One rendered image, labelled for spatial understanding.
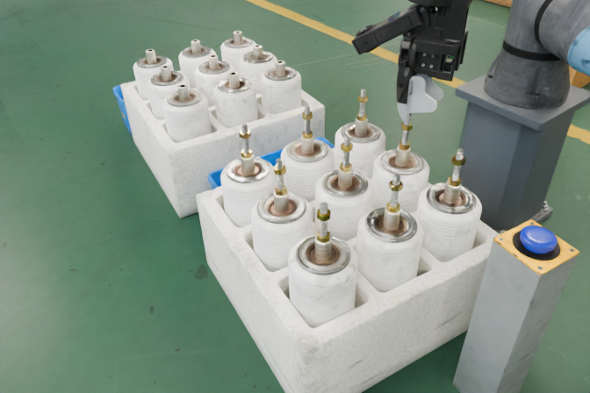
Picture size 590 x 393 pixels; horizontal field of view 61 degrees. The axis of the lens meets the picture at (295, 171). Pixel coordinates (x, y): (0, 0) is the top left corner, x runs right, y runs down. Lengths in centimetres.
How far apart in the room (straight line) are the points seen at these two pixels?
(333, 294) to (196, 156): 53
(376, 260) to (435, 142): 75
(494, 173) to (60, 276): 89
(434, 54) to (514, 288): 33
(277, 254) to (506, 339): 33
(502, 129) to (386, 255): 41
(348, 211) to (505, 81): 40
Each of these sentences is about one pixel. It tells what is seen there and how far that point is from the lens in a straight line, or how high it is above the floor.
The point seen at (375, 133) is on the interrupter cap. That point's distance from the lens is 95.
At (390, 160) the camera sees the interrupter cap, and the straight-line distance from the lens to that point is 88.
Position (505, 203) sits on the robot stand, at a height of 10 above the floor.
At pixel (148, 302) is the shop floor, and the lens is 101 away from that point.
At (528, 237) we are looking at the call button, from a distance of 66.
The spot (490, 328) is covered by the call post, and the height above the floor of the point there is 18.
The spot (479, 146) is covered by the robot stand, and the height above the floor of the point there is 19.
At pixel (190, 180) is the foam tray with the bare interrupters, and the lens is 112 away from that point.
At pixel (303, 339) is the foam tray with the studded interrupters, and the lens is 69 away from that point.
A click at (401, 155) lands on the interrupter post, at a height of 27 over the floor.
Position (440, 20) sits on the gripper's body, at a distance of 75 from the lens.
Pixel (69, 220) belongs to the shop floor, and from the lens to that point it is 126.
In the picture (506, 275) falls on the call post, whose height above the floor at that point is 28.
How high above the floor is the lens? 74
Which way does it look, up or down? 35 degrees down
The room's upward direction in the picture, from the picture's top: 1 degrees counter-clockwise
